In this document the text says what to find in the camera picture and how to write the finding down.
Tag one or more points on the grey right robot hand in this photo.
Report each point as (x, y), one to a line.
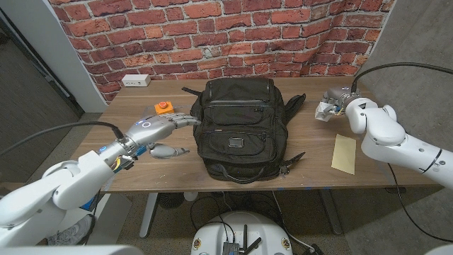
(341, 93)

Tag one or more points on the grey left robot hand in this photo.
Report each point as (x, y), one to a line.
(154, 127)

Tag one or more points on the small white block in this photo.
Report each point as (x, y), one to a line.
(322, 112)

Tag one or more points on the black backpack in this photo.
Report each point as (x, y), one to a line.
(240, 131)

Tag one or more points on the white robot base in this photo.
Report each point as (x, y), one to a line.
(269, 230)

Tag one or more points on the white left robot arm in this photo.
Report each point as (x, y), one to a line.
(53, 191)

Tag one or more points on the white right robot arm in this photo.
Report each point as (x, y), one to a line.
(389, 141)

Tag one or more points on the orange emergency stop button box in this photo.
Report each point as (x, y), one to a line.
(164, 108)

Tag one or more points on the white power strip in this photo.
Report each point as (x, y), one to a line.
(136, 80)

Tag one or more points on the yellow paper envelope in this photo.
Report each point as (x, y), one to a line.
(344, 154)

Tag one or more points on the black round floor object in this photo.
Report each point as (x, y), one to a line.
(170, 200)

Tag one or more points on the white table leg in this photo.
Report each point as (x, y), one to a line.
(148, 216)

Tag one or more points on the white floor plate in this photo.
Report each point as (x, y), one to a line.
(113, 216)

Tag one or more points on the blue and black pad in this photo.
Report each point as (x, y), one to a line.
(89, 204)

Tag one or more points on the red brick print backdrop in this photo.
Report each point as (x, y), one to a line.
(212, 35)

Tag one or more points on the grey sneaker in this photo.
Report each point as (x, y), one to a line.
(70, 232)

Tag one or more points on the black antenna device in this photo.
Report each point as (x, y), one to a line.
(230, 248)

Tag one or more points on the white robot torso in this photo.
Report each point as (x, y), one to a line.
(70, 250)

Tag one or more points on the cardboard box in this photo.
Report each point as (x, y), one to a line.
(7, 187)

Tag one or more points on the grey perforated wall panel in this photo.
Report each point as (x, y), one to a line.
(32, 88)

